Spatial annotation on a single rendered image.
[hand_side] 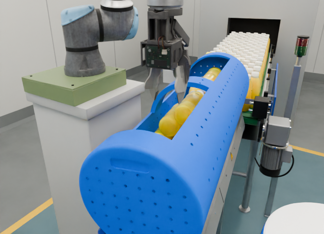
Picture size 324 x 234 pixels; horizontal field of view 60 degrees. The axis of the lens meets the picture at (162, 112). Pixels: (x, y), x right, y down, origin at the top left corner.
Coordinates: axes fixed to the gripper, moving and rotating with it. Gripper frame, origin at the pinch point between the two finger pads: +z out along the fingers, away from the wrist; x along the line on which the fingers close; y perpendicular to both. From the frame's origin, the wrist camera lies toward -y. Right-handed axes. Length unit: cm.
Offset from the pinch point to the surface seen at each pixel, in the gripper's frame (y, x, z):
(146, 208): 19.8, 2.9, 16.9
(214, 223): -4.5, 13.6, 40.0
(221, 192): -17.3, 13.1, 38.6
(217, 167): 5.0, 14.1, 13.8
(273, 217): 6.5, 27.6, 22.7
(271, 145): -81, 29, 52
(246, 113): -80, 14, 36
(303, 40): -108, 37, 2
